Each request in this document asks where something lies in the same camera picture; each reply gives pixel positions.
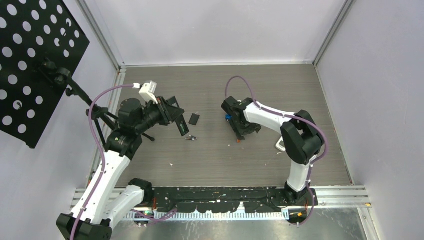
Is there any white air conditioner remote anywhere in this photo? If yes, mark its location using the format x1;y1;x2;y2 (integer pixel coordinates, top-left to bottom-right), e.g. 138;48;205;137
275;136;286;152

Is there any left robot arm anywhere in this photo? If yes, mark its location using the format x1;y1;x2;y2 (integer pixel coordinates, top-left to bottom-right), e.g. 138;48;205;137
56;96;189;240

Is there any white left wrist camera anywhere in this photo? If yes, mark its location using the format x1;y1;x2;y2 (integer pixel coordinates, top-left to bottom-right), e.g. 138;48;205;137
132;81;158;105

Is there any black battery cover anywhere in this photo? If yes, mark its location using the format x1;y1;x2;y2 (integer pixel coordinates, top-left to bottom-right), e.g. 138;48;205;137
188;113;200;126

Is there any black tripod stand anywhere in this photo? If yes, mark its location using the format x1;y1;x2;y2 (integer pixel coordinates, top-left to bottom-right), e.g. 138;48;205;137
34;57;157;143

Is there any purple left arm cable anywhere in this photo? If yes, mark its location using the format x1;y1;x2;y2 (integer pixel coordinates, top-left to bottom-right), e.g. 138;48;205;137
68;84;140;240

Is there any black perforated board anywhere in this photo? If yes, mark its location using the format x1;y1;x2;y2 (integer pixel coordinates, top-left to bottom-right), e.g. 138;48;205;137
0;0;90;149

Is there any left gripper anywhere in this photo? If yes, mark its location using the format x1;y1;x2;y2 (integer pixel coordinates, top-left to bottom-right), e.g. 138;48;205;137
135;96;184;134

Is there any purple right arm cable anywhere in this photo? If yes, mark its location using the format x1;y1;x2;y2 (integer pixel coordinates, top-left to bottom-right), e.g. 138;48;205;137
224;75;329;226

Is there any black remote control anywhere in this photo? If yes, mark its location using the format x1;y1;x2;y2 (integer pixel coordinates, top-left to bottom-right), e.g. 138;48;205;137
175;115;190;137

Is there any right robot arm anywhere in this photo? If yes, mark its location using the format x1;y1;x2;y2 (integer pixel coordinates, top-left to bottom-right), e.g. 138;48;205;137
221;96;326;205

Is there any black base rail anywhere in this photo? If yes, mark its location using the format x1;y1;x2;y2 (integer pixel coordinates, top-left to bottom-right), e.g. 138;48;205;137
137;186;318;214

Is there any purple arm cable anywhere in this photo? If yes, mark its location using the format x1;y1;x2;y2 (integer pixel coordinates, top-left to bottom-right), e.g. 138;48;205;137
68;84;140;240
224;75;329;226

